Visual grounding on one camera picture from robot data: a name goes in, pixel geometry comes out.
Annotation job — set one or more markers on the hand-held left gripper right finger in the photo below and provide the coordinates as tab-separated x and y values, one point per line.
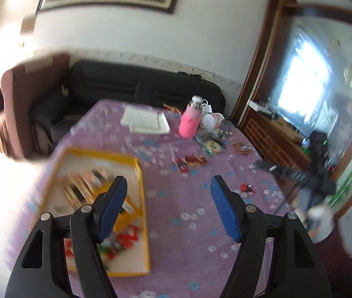
224	205

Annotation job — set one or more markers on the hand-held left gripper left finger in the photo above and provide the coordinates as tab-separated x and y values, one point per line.
114	205

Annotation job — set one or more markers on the yellow snack packet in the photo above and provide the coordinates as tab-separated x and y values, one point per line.
128	209

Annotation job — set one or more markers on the yellow-edged cardboard box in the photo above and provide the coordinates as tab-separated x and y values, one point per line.
138	186

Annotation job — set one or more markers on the red snack packet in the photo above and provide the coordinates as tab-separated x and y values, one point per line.
128	237

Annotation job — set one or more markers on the large orange cracker pack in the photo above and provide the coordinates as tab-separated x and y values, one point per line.
81	186

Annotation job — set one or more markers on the person's right hand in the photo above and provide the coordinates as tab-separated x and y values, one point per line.
318	222

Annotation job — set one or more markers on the red foil candy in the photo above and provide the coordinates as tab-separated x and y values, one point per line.
246	187

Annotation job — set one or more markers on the purple floral tablecloth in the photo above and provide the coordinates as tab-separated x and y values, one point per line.
188	198

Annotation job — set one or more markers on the wooden cabinet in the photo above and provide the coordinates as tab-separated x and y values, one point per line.
272	136

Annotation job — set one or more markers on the red-brown snack wrapper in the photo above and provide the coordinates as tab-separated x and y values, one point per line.
196	160

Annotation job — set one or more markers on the red and black candy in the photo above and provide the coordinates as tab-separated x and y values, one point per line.
182	165

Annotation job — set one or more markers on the brown snack packet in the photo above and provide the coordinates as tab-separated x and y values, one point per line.
241	147

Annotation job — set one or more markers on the green and white packet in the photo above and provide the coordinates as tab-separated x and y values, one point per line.
214	146

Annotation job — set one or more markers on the white set-top box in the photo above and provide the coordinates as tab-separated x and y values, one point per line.
259	106

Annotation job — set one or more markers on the white jar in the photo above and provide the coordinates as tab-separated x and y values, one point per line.
213	119

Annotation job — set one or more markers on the pink sleeved bottle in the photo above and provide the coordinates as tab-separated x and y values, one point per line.
190	121

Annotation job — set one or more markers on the stack of papers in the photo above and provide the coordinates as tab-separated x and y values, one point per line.
145	119

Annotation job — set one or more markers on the large television screen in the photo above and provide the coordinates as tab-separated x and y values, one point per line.
312	83

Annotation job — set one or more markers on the orange pencil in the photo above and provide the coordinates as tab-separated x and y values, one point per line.
171	107

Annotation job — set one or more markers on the black sofa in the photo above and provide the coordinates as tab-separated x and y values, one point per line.
126	83

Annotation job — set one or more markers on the brown armchair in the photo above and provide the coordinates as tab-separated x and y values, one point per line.
27	108

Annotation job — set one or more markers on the grey metal bracket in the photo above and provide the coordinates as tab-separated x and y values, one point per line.
225	127

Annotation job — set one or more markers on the wooden wall frame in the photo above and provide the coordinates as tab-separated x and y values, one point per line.
263	52

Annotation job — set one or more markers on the wall plaque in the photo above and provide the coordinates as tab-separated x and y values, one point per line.
28	24

